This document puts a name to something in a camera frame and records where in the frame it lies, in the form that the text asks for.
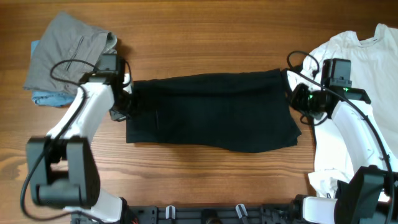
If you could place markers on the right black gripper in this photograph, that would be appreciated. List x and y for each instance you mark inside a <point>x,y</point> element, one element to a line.
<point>296,97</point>

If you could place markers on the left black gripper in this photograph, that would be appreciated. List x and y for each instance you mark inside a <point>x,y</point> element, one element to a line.
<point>117,114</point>

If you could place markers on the black shorts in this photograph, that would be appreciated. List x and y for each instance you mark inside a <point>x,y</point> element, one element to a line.
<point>243,112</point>

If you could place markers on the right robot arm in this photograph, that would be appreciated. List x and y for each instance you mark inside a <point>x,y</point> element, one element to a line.
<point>371,195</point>

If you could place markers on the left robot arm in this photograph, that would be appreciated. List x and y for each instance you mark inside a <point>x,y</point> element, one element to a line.
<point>62,170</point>

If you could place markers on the folded blue garment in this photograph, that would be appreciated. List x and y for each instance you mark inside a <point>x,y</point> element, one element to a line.
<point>48,98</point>

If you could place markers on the white t-shirt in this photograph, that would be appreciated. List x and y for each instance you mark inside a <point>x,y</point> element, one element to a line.
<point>374,69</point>

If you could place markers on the folded grey shorts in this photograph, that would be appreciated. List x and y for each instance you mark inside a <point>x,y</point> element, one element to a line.
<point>69,39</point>

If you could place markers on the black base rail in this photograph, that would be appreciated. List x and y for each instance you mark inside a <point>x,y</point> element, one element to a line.
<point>238,214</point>

